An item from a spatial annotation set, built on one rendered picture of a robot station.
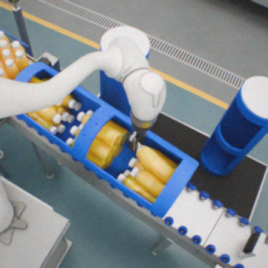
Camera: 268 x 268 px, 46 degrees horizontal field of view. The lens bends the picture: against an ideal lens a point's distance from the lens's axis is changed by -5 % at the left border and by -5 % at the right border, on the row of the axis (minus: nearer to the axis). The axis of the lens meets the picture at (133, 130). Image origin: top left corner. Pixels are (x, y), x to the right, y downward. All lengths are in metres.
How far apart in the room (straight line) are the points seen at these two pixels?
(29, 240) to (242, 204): 1.65
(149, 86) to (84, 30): 2.52
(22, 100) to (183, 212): 1.02
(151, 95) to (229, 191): 1.70
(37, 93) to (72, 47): 2.49
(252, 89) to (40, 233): 1.29
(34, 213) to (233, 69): 2.49
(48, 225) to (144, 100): 0.69
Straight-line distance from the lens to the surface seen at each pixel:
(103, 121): 1.33
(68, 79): 0.85
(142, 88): 0.92
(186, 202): 1.57
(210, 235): 1.56
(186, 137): 2.59
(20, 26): 2.10
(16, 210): 1.38
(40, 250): 1.35
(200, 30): 3.57
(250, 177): 2.63
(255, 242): 1.47
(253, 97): 1.82
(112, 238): 2.43
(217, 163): 2.56
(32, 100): 0.76
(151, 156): 1.29
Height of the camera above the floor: 2.40
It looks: 62 degrees down
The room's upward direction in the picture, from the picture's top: 10 degrees clockwise
